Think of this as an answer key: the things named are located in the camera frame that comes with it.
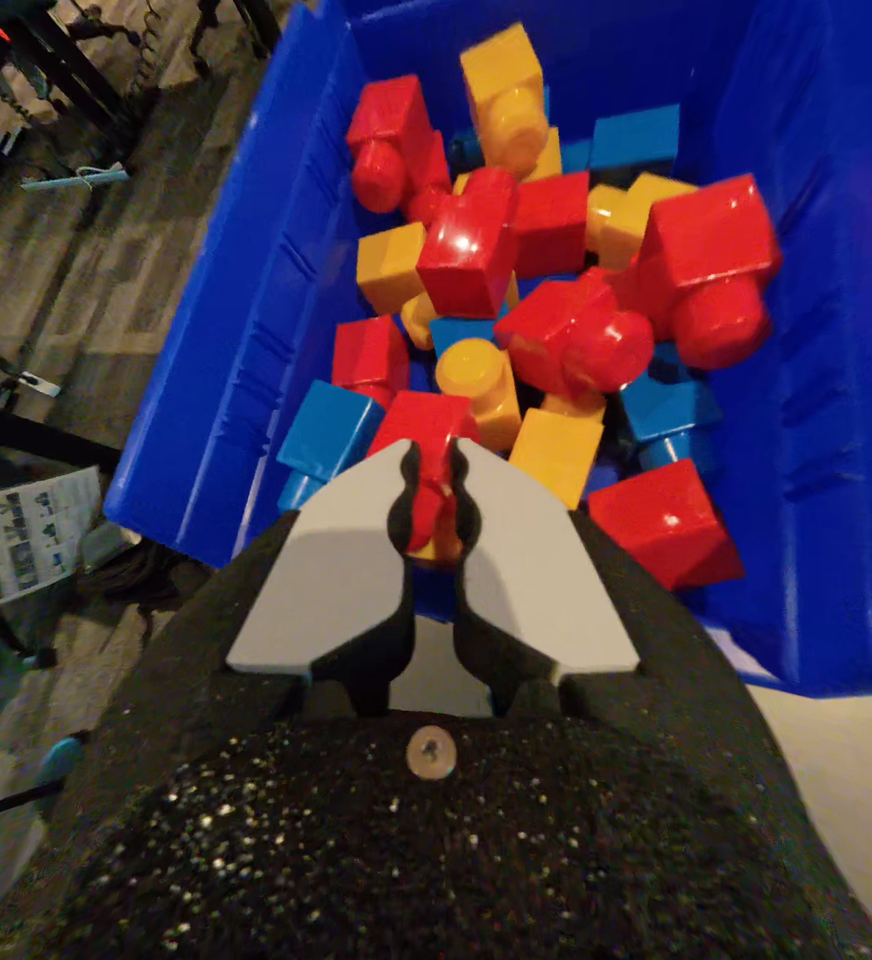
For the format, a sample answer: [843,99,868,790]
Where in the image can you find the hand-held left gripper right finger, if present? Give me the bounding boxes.
[452,437,641,714]

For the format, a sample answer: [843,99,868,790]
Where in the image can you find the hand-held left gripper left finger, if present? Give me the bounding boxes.
[226,438,416,714]

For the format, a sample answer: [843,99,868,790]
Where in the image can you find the red single-stud mega block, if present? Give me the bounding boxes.
[367,390,482,554]

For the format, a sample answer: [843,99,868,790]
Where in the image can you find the blue plastic bin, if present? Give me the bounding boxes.
[103,0,872,699]

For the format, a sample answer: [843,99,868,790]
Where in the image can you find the pile of mega blocks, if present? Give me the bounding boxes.
[277,22,784,594]

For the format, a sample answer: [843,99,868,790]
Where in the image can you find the printed paper sheet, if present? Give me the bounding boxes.
[0,465,104,621]

